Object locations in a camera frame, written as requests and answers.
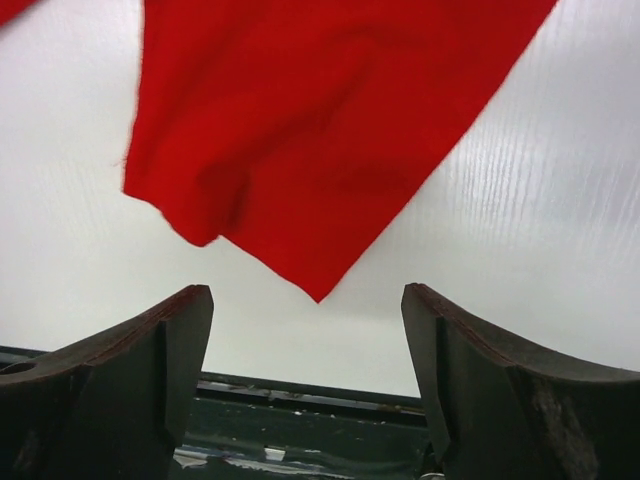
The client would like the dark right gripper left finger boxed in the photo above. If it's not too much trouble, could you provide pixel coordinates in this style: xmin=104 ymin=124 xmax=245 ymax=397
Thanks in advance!
xmin=1 ymin=285 xmax=214 ymax=479

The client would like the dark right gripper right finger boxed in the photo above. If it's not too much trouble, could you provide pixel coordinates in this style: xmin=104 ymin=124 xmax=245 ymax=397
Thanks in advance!
xmin=401 ymin=283 xmax=639 ymax=479

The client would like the red t shirt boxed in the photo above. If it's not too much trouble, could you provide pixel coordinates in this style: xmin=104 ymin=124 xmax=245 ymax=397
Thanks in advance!
xmin=0 ymin=0 xmax=559 ymax=305

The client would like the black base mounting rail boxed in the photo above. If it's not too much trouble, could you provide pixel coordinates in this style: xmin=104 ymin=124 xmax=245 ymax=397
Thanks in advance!
xmin=1 ymin=348 xmax=436 ymax=479

